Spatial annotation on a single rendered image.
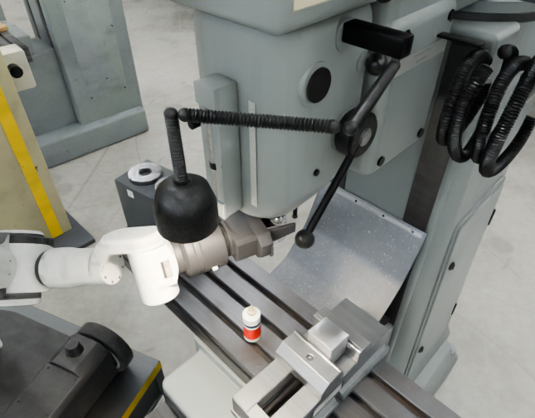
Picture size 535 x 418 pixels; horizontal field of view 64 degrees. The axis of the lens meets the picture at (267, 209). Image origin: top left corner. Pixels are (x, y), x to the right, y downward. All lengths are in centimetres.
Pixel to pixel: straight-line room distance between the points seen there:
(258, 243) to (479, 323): 178
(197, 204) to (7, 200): 214
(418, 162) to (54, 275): 76
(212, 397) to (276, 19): 87
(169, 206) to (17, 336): 124
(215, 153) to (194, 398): 67
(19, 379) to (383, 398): 105
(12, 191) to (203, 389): 172
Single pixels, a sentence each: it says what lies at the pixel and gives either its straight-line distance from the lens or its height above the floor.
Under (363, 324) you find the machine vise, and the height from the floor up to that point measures 97.
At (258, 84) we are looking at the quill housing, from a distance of 54.
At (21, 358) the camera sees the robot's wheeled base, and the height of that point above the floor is 57.
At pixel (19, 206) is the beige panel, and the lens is 260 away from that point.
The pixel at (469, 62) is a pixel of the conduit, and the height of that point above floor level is 152.
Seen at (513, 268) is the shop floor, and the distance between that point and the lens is 273.
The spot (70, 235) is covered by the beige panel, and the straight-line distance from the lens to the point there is 276.
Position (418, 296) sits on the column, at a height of 83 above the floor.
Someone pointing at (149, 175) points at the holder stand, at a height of 110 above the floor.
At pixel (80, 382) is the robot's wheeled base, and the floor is 58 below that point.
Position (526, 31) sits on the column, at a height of 150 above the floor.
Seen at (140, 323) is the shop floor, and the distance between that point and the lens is 225.
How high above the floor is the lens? 178
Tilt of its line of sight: 41 degrees down
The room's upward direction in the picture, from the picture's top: straight up
